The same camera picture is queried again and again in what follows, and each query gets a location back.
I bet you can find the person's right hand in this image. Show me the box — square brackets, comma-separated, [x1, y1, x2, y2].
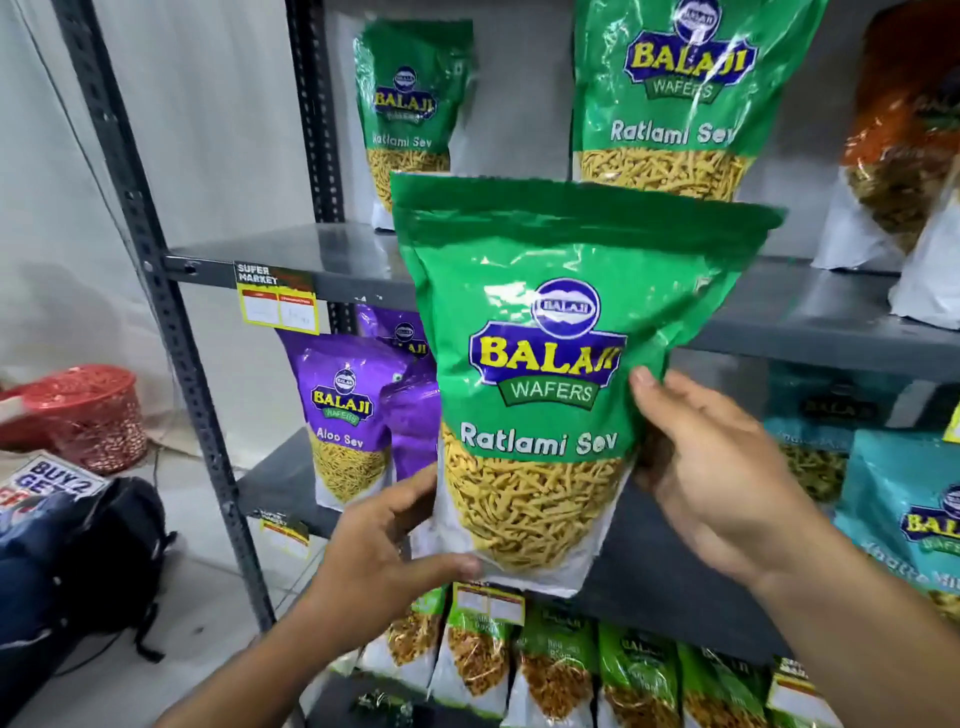
[628, 365, 820, 594]

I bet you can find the person's left hand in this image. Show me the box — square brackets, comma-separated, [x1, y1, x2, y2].
[315, 463, 485, 661]

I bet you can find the large green snack packet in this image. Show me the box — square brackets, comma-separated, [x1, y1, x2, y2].
[354, 18, 476, 232]
[390, 172, 787, 599]
[571, 0, 830, 202]

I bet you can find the person's left forearm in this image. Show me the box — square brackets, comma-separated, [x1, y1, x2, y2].
[153, 600, 355, 728]

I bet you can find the person's right forearm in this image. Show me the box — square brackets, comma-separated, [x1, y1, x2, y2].
[750, 516, 960, 728]

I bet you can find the row of small green packets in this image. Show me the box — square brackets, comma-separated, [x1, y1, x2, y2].
[358, 587, 845, 728]

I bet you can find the purple snack packet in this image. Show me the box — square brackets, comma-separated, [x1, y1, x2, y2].
[380, 366, 444, 483]
[356, 303, 430, 360]
[276, 327, 414, 513]

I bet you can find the teal snack packet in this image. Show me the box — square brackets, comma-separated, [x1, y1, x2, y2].
[834, 429, 960, 630]
[763, 363, 915, 505]

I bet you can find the black backpack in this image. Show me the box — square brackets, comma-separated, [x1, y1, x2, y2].
[69, 477, 178, 666]

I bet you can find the red plastic basket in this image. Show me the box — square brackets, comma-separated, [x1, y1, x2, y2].
[0, 364, 150, 477]

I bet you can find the grey metal shelving rack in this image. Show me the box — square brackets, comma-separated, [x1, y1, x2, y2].
[51, 0, 960, 728]

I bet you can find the white printed offer sign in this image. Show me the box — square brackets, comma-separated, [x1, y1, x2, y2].
[0, 452, 111, 513]

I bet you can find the blue fabric bag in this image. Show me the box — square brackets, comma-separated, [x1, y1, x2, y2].
[0, 491, 85, 728]

